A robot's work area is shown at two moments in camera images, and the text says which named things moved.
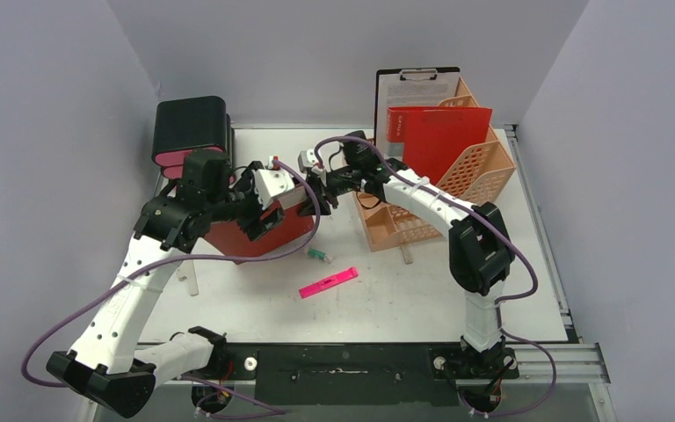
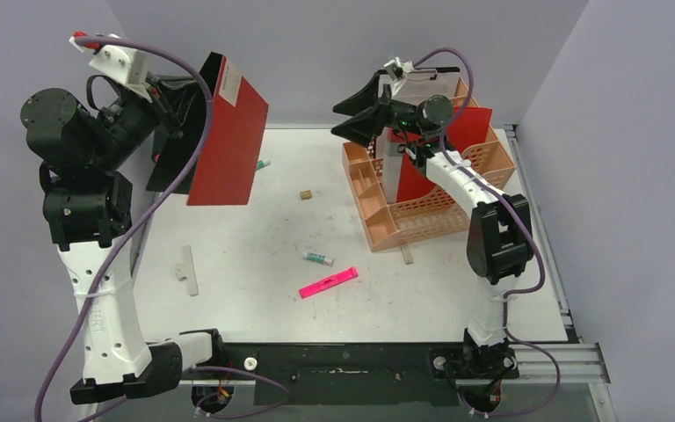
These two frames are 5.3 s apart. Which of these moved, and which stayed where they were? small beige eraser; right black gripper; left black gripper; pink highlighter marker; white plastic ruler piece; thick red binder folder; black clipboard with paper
Moved: right black gripper; left black gripper; thick red binder folder
Stayed: pink highlighter marker; white plastic ruler piece; small beige eraser; black clipboard with paper
